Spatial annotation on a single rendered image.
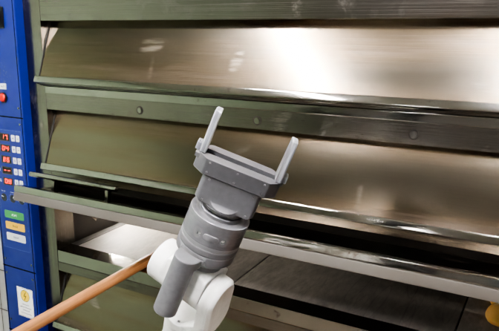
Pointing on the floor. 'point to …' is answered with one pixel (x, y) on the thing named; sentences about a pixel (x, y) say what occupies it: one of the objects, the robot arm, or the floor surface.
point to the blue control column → (22, 279)
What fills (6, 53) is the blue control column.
